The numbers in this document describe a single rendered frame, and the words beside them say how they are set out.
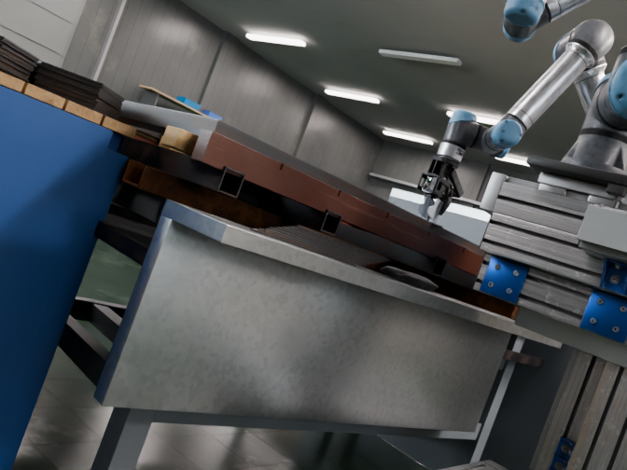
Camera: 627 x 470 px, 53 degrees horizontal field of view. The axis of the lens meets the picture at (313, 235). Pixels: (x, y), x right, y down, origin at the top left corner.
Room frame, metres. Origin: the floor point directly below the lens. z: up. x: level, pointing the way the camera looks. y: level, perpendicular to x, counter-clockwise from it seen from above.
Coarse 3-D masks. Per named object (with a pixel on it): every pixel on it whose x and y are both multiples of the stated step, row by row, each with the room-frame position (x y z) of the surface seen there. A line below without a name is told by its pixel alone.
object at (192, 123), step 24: (120, 120) 1.65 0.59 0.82; (144, 120) 1.41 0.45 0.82; (168, 120) 1.33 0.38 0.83; (192, 120) 1.26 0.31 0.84; (216, 120) 1.20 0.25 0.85; (264, 144) 1.28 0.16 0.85; (312, 168) 1.38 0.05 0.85; (360, 192) 1.50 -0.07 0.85; (408, 216) 1.64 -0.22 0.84; (456, 240) 1.81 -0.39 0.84
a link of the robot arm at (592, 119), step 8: (600, 80) 1.38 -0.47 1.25; (600, 88) 1.36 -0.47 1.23; (592, 104) 1.36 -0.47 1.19; (592, 112) 1.35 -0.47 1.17; (592, 120) 1.34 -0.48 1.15; (600, 120) 1.33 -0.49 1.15; (584, 128) 1.36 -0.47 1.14; (600, 128) 1.33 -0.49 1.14; (608, 128) 1.32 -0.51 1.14; (616, 128) 1.30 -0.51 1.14
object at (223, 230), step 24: (168, 216) 1.10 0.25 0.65; (192, 216) 1.04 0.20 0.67; (216, 216) 1.16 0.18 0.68; (216, 240) 0.98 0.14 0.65; (240, 240) 1.00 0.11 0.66; (264, 240) 1.03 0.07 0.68; (312, 264) 1.11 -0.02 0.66; (336, 264) 1.15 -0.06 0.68; (384, 288) 1.26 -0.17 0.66; (408, 288) 1.31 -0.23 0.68; (456, 312) 1.45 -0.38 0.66; (480, 312) 1.52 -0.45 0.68; (528, 336) 1.71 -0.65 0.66
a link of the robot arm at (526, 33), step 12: (552, 0) 1.37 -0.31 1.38; (564, 0) 1.37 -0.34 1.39; (576, 0) 1.37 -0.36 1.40; (588, 0) 1.39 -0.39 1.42; (552, 12) 1.38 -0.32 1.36; (564, 12) 1.39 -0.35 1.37; (504, 24) 1.43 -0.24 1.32; (540, 24) 1.40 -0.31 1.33; (516, 36) 1.43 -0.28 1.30; (528, 36) 1.43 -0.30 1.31
